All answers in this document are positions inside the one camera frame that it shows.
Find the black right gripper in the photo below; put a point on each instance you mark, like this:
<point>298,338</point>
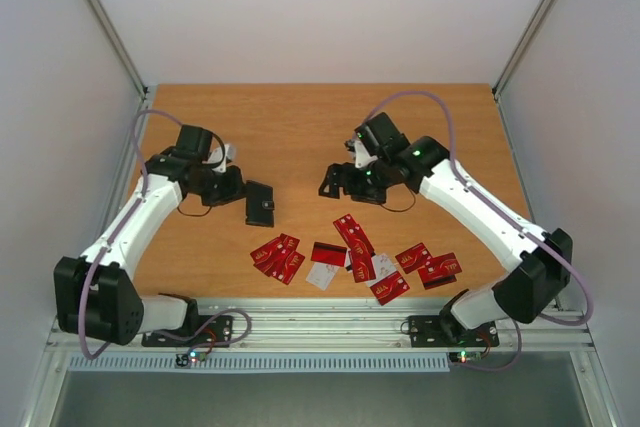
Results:
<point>343,181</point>

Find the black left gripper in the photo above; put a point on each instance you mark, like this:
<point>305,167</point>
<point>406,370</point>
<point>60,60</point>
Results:
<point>235,189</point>

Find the black leather card holder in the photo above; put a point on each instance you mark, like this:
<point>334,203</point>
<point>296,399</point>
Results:
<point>259,205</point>

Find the red vip card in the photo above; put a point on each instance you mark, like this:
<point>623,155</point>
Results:
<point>286,267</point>
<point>361,264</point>
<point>389,288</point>
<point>413,258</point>
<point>267,255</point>
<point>440,266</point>

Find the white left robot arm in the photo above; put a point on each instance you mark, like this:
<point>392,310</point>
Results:
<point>95,295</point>

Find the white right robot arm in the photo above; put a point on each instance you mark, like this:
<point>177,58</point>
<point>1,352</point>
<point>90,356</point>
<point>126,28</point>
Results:
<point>534,260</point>

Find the red card upper centre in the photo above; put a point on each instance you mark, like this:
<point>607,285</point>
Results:
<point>353,235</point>

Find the red card magnetic stripe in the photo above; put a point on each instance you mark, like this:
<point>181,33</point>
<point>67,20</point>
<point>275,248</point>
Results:
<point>330,254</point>

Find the red card under left pile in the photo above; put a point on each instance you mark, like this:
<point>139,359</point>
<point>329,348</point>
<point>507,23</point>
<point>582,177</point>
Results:
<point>288,242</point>

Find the red VIP card centre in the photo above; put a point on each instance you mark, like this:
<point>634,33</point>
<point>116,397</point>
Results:
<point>361,264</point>

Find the red VIP card left front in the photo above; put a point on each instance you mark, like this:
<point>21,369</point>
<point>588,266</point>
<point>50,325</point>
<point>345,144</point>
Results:
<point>286,267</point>

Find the red VIP card far left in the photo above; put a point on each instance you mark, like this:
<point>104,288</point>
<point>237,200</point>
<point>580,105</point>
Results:
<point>267,255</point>

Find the white card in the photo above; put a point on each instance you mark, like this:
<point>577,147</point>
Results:
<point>383,267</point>
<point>321,275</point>

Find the white card right centre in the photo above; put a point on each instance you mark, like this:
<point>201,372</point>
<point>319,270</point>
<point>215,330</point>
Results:
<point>383,267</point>

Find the red striped card far right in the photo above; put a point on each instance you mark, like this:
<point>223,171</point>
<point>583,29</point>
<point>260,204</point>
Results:
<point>433,283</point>

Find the red VIP card far right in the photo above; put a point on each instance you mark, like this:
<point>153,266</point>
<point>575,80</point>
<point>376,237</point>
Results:
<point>440,266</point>

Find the left small circuit board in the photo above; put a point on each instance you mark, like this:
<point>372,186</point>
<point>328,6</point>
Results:
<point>190,359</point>

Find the small circuit board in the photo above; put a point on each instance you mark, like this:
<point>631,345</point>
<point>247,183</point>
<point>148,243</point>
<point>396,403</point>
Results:
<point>190,359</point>
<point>465,356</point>

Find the right small circuit board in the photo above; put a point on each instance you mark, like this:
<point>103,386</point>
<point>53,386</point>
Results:
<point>465,356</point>

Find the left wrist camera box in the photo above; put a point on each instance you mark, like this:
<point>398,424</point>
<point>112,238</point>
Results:
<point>221,157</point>

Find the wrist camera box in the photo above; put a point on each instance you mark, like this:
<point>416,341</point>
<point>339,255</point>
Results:
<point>221,157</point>
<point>359,154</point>

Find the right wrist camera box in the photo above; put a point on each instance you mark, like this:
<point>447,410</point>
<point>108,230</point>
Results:
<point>359,154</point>

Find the aluminium rail base front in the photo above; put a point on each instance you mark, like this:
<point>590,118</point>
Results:
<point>353,325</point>

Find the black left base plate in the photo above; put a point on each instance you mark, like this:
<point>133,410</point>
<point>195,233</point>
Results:
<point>219,330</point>

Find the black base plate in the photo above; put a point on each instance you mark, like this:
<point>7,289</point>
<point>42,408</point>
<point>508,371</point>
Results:
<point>219,330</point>
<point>425,331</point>

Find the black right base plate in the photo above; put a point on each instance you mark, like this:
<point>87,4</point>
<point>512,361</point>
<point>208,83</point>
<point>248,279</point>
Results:
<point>425,331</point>

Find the grey slotted cable duct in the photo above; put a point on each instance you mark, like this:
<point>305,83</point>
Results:
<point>264,363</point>

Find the left aluminium frame post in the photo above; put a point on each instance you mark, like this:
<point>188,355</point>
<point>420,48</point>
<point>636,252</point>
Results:
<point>114,39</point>

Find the aluminium frame post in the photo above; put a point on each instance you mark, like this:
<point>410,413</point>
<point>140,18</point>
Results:
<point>530,32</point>
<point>114,39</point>

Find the right aluminium frame post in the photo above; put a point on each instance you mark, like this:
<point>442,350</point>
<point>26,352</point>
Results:
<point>530,32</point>

